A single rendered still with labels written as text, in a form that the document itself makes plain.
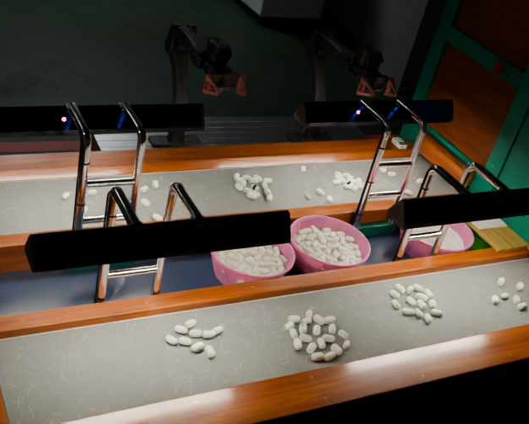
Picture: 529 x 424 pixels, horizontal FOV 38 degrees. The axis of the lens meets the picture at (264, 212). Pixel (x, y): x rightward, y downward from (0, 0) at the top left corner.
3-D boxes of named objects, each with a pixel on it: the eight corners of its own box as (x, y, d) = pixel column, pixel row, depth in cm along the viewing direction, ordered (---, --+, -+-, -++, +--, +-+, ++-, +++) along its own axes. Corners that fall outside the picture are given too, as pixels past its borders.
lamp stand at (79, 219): (50, 232, 231) (61, 99, 207) (115, 226, 240) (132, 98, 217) (66, 272, 218) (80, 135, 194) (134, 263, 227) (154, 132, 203)
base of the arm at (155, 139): (205, 127, 293) (198, 119, 298) (155, 128, 284) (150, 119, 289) (202, 145, 297) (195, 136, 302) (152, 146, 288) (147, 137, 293)
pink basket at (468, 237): (383, 252, 261) (392, 230, 256) (399, 218, 283) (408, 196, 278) (458, 283, 256) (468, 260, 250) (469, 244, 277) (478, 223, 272)
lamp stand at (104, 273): (87, 320, 203) (103, 179, 179) (157, 310, 212) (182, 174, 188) (107, 372, 189) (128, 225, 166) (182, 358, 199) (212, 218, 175)
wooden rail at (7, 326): (-17, 351, 189) (-16, 317, 183) (512, 267, 275) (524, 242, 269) (-13, 367, 185) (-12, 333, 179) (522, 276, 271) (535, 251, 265)
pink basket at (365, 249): (266, 254, 245) (272, 230, 240) (316, 230, 264) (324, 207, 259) (329, 300, 233) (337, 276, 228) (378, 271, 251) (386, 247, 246)
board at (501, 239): (439, 198, 283) (441, 195, 282) (470, 195, 290) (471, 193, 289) (497, 252, 260) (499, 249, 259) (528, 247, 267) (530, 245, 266)
